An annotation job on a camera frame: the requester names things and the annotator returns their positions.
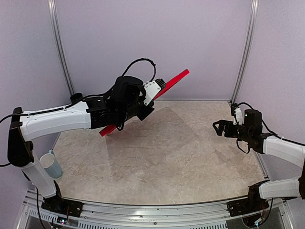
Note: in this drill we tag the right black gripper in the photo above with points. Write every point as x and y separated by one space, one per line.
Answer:
223 123

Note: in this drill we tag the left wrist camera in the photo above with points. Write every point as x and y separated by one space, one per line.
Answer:
152 89

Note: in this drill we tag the right aluminium corner post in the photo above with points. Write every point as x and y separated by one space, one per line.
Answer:
246 50

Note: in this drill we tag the red wooden picture frame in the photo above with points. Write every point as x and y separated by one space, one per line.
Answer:
169 85

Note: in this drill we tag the left aluminium corner post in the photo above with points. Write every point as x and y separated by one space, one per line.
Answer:
59 45

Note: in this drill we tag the light blue paper cup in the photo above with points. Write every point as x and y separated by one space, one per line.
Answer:
51 165

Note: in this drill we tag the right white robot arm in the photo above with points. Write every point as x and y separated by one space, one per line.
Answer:
248 127

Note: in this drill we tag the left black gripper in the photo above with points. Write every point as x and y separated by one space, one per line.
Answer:
144 114

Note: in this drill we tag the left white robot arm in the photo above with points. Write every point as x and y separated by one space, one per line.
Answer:
128 97

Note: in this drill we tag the aluminium corner post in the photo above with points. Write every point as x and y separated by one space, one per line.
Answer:
246 50
59 45

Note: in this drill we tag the black cup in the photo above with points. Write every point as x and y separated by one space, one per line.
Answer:
76 97

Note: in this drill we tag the front aluminium rail base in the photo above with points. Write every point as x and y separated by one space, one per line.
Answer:
206 215

